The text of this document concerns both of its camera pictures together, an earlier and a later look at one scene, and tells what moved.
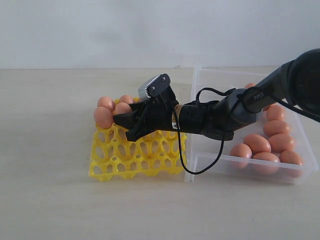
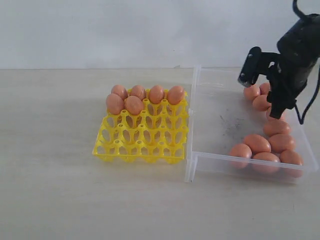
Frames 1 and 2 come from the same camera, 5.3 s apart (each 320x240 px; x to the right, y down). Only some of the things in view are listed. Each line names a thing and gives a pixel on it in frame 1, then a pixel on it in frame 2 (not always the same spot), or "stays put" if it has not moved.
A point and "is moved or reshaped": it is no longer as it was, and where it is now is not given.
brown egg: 266,163 stays put
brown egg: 273,127 stays put
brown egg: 280,142 stays put
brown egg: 122,108 is moved or reshaped
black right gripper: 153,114 to 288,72
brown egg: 240,155 stays put
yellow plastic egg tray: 115,157 is moved or reshaped
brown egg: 103,117 to 114,103
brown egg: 126,98 to 139,91
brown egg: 257,143 stays put
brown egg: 107,102 to 120,90
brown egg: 291,163 stays put
